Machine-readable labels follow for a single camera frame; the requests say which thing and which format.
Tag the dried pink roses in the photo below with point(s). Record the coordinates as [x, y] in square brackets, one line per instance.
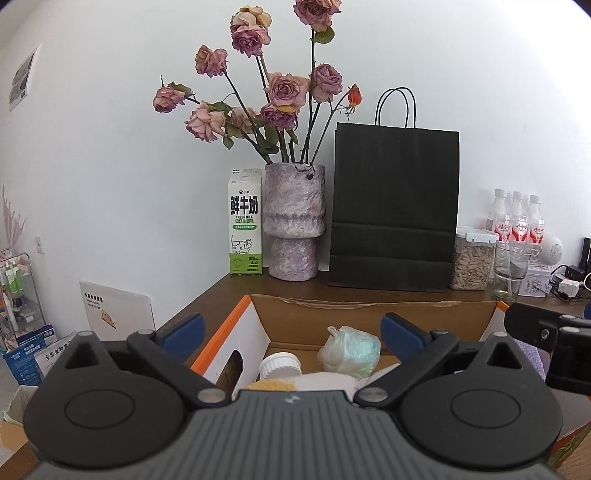
[286, 90]

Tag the pink dried plant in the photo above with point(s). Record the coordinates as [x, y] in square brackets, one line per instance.
[11, 221]

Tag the white tin box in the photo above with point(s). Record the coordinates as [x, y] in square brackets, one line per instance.
[535, 281]

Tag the black upright boxes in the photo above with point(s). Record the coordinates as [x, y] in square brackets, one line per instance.
[586, 254]

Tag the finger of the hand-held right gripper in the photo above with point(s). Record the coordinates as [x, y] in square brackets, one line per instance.
[531, 325]

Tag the white charger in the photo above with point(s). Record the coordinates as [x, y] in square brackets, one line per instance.
[568, 288]

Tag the white ribbed flanged lid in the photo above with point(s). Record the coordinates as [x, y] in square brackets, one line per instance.
[279, 364]

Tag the green bundle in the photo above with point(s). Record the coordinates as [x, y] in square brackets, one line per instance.
[351, 350]

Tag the white round speaker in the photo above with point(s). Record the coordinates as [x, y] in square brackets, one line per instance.
[551, 249]

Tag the black charger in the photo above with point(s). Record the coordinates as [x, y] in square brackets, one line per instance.
[576, 272]

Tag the clear container of seeds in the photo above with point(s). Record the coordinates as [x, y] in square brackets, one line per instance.
[471, 263]

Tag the black paper bag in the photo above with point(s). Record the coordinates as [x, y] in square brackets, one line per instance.
[392, 207]

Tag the white board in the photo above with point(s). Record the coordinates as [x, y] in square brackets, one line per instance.
[120, 304]

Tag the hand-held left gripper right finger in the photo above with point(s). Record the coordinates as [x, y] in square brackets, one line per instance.
[401, 334]

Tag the bin with pale bag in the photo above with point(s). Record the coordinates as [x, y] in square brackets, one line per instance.
[21, 404]

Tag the water bottle with red label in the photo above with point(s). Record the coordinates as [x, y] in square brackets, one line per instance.
[518, 221]
[497, 217]
[536, 226]

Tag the white and orange plush toy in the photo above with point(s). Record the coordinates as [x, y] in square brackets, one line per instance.
[323, 383]

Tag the red cardboard box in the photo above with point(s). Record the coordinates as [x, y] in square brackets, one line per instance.
[369, 323]

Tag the clear drinking glass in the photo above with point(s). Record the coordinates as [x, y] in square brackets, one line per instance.
[510, 261]
[507, 290]

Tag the purple textured vase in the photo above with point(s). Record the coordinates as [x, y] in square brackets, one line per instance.
[293, 217]

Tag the blue cardboard box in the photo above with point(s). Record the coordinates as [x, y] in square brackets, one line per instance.
[25, 362]

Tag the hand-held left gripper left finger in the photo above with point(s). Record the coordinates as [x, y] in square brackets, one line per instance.
[184, 334]

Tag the green and white milk carton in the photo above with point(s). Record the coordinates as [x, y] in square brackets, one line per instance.
[246, 221]

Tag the white printed box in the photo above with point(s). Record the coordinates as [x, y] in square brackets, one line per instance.
[55, 355]

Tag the white wall outlet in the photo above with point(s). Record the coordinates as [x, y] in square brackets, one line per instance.
[40, 244]

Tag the wall poster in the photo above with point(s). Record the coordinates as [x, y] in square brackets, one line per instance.
[24, 78]

